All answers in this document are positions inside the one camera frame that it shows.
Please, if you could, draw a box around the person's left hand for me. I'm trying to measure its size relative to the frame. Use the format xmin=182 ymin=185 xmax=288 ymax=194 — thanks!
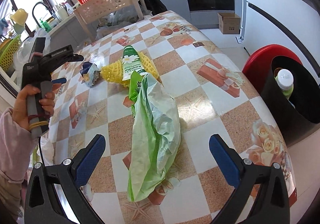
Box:
xmin=11 ymin=83 xmax=62 ymax=131

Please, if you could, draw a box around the red stool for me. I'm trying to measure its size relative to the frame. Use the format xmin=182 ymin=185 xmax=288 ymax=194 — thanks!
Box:
xmin=242 ymin=44 xmax=302 ymax=85

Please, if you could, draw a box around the black trash bin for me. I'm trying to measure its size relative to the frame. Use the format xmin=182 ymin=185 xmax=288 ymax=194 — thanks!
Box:
xmin=260 ymin=56 xmax=319 ymax=147

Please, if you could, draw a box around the clear plastic bags pile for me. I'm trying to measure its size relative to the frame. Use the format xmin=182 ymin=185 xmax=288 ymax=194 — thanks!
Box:
xmin=13 ymin=28 xmax=51 ymax=74

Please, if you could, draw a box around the yellow green plastic basket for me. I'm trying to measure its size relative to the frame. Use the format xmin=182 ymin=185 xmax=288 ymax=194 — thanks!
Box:
xmin=0 ymin=34 xmax=22 ymax=72

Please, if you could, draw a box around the person's pink sleeve forearm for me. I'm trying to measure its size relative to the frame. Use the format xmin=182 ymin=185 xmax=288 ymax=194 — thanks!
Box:
xmin=0 ymin=107 xmax=38 ymax=212

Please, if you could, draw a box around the black kitchen faucet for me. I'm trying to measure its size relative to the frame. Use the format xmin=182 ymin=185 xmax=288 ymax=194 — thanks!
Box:
xmin=32 ymin=1 xmax=55 ymax=28

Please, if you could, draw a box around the blue cracker snack wrapper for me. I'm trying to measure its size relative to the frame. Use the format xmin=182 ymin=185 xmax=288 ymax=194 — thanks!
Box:
xmin=80 ymin=61 xmax=101 ymax=87

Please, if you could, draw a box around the green plastic bag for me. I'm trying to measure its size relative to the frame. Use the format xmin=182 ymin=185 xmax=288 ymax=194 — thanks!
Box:
xmin=127 ymin=72 xmax=181 ymax=202

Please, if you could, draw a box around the yellow foam fruit net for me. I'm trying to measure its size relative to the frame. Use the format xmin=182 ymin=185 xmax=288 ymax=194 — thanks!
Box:
xmin=101 ymin=51 xmax=159 ymax=87

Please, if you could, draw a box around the white paper towel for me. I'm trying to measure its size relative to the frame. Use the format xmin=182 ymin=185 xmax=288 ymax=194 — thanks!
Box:
xmin=37 ymin=137 xmax=54 ymax=165

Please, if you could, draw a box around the beige plastic chair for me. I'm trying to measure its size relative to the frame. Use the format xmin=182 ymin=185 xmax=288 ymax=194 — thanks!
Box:
xmin=74 ymin=0 xmax=146 ymax=42

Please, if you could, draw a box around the green white cream tube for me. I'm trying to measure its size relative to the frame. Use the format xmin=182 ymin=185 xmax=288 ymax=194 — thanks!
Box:
xmin=121 ymin=45 xmax=147 ymax=81

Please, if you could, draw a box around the cardboard box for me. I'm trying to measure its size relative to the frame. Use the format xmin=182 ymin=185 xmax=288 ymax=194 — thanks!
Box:
xmin=217 ymin=13 xmax=241 ymax=34

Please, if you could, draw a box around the white refrigerator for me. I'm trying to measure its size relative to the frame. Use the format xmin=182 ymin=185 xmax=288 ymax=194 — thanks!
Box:
xmin=244 ymin=0 xmax=319 ymax=80

